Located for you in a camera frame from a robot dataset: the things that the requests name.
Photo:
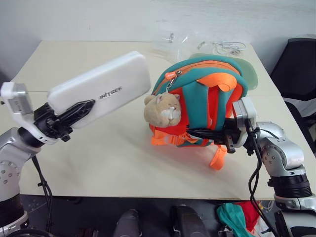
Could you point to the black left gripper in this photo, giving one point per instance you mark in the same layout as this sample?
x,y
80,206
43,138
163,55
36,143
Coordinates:
x,y
48,122

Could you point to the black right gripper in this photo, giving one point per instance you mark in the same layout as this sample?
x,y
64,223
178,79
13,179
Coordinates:
x,y
228,134

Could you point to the orange and teal backpack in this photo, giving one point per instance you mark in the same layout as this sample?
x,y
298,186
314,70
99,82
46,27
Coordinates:
x,y
197,98

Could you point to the white rectangular box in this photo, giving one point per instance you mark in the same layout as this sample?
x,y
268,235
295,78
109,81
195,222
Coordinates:
x,y
103,81

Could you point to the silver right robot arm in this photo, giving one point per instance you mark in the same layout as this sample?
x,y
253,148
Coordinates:
x,y
286,153

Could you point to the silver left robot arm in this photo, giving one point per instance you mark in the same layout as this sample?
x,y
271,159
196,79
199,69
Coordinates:
x,y
10,158

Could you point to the beige plush bear toy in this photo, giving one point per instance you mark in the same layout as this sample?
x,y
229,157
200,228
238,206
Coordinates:
x,y
161,108

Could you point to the orange zipper pull tag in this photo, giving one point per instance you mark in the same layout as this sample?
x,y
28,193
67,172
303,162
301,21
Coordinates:
x,y
170,75

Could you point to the dark rounded shape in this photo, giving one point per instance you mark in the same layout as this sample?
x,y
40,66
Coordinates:
x,y
127,223
191,222

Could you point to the pile of coloured cloths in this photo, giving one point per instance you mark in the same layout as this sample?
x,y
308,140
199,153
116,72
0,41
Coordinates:
x,y
237,219

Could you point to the clear plastic bag with screws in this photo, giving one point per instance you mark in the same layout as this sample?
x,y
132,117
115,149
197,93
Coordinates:
x,y
172,44

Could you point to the black office chair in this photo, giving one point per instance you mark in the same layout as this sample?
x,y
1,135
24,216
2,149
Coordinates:
x,y
300,74

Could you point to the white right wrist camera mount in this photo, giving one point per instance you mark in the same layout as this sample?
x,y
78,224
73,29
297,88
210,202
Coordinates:
x,y
245,111

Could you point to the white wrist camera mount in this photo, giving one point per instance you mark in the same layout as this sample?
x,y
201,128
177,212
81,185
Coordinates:
x,y
18,100
245,111

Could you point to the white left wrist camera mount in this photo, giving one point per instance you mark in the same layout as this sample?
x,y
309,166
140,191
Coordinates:
x,y
18,100

